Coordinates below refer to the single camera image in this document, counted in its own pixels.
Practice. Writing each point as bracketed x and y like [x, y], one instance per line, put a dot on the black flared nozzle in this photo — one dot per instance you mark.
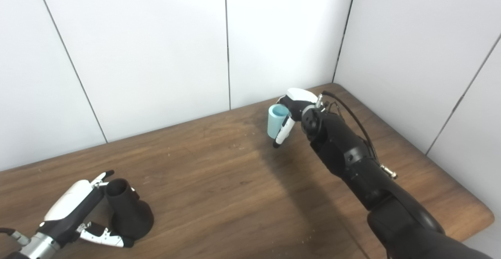
[133, 216]

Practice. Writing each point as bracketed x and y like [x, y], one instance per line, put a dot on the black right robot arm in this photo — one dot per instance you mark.
[372, 180]

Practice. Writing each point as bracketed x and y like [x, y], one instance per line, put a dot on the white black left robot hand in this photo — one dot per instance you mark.
[68, 208]

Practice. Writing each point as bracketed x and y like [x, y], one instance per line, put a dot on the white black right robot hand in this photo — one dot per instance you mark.
[301, 96]

